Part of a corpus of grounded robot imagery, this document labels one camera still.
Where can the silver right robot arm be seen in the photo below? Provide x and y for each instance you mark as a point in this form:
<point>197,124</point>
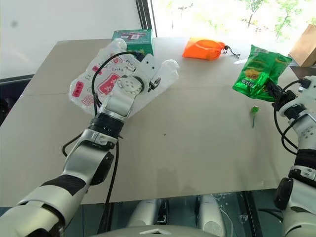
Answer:
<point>303,138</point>

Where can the green lollipop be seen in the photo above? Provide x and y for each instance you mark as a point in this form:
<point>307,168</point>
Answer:
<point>254,109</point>

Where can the brown paper bag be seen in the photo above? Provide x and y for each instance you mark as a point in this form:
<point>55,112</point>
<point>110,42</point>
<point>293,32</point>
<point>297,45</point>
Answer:
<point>304,47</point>

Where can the dark window frame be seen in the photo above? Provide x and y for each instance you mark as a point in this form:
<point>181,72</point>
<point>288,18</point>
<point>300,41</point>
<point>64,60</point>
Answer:
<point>145,17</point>

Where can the clear printed plastic bag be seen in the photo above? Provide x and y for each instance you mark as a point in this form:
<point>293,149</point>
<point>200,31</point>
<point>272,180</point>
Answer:
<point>81,89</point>

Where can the silver robot leg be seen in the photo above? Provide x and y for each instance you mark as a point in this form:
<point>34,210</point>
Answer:
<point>212,212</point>
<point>145,212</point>

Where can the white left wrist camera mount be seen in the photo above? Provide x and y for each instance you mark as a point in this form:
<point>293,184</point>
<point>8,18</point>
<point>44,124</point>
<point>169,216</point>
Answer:
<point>147,66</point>

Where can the green snack bag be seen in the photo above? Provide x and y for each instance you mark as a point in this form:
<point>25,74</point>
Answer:
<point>256,74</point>

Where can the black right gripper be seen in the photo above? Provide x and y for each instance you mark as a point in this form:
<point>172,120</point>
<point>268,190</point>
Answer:
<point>285,98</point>

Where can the silver robot torso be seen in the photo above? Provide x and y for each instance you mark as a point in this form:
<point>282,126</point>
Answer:
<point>158,230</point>

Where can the silver right robot leg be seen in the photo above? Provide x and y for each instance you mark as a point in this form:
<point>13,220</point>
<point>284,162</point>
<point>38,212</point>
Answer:
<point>212,212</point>

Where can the silver left robot leg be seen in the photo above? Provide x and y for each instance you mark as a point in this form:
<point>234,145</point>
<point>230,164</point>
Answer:
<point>145,212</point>

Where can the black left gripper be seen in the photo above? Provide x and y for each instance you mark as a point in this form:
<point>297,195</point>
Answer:
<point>155,84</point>

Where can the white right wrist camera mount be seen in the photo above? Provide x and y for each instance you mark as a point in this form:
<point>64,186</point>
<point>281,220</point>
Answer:
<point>307,85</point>

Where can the green cardboard box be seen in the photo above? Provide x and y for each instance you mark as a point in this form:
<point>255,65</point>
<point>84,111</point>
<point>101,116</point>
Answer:
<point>139,39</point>

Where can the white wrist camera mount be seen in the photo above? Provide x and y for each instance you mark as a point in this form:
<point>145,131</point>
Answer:
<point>147,66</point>
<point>307,85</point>

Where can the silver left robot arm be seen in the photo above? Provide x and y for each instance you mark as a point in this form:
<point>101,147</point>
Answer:
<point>74,163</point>

